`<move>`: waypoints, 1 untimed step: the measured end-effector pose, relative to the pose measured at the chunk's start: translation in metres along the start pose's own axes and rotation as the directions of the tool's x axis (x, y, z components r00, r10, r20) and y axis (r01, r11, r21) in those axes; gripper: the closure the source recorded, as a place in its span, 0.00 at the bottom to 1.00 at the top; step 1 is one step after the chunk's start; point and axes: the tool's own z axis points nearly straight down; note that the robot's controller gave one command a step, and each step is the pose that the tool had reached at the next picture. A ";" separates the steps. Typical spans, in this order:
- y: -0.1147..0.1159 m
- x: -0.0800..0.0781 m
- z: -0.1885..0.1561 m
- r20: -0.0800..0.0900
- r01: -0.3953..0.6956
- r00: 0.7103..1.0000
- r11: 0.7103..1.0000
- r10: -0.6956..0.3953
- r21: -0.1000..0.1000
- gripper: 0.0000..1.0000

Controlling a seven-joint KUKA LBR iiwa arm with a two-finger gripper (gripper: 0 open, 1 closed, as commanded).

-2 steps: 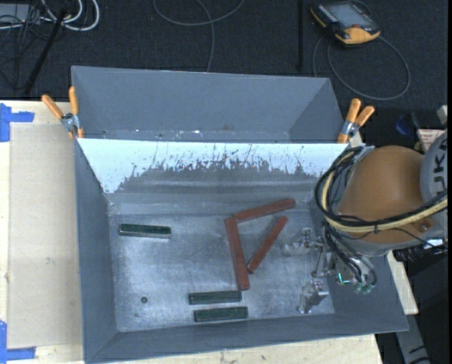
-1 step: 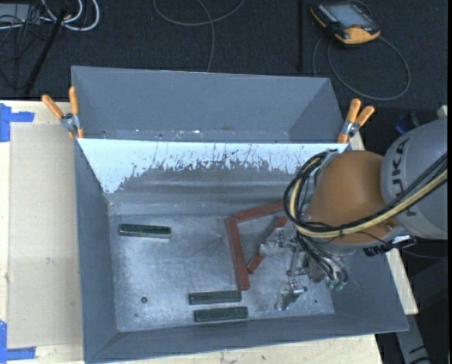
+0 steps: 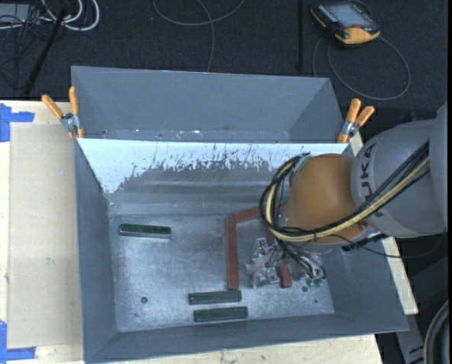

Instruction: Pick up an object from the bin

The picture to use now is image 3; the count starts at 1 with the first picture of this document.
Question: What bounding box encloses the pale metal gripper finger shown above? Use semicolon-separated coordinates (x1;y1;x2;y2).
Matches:
245;259;269;278
250;268;279;289

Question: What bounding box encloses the short red-brown flat block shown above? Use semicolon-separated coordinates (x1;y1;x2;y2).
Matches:
275;265;293;289

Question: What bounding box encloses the dark green flat block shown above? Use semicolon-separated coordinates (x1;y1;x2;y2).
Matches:
188;290;243;306
193;306;250;323
118;223;173;240

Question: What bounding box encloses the grey metal bin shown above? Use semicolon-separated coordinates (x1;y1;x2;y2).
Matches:
70;65;410;364

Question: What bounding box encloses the pale wood flat board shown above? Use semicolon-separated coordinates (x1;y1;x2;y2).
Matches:
6;122;83;350

